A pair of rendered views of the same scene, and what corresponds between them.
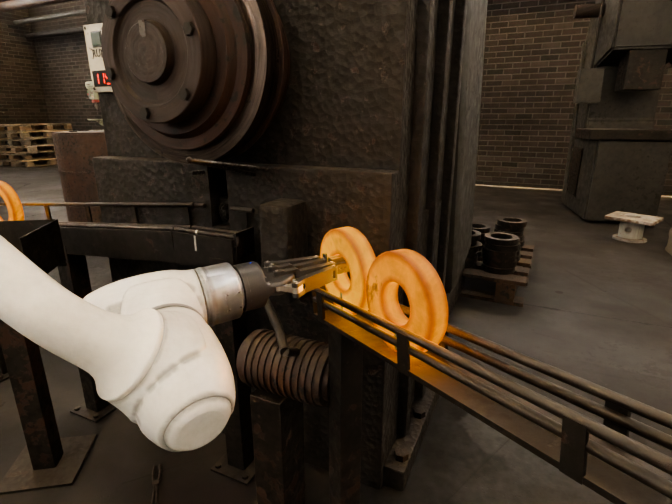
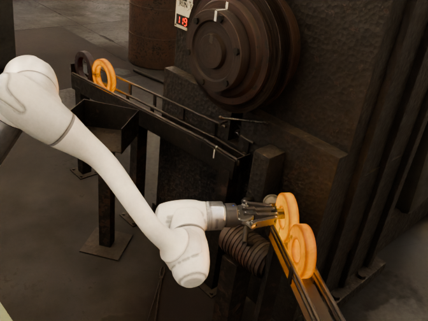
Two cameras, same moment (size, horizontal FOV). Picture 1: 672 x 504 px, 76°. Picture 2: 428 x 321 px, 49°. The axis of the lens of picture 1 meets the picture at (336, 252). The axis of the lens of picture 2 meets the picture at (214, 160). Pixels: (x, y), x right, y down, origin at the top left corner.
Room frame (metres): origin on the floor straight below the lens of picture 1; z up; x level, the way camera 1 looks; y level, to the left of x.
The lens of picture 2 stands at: (-0.50, -0.17, 1.60)
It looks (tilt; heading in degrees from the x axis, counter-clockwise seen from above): 30 degrees down; 19
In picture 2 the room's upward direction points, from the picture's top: 8 degrees clockwise
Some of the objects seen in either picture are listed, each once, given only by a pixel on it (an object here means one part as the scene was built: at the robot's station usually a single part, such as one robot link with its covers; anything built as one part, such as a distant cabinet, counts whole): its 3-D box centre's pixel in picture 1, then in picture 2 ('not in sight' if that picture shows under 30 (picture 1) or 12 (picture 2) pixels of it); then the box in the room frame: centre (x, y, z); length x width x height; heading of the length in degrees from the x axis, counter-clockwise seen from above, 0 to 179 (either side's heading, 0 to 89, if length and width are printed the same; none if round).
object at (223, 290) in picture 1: (219, 293); (214, 215); (0.61, 0.18, 0.73); 0.09 x 0.06 x 0.09; 30
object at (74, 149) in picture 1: (101, 184); (158, 16); (3.68, 2.00, 0.45); 0.59 x 0.59 x 0.89
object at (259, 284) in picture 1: (264, 282); (238, 214); (0.65, 0.12, 0.73); 0.09 x 0.08 x 0.07; 120
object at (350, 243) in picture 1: (347, 270); (286, 217); (0.73, -0.02, 0.72); 0.16 x 0.03 x 0.16; 30
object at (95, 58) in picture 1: (122, 57); (197, 12); (1.32, 0.60, 1.15); 0.26 x 0.02 x 0.18; 65
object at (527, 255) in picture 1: (435, 237); not in sight; (2.78, -0.66, 0.22); 1.20 x 0.81 x 0.44; 63
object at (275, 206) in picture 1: (285, 250); (265, 177); (1.00, 0.12, 0.68); 0.11 x 0.08 x 0.24; 155
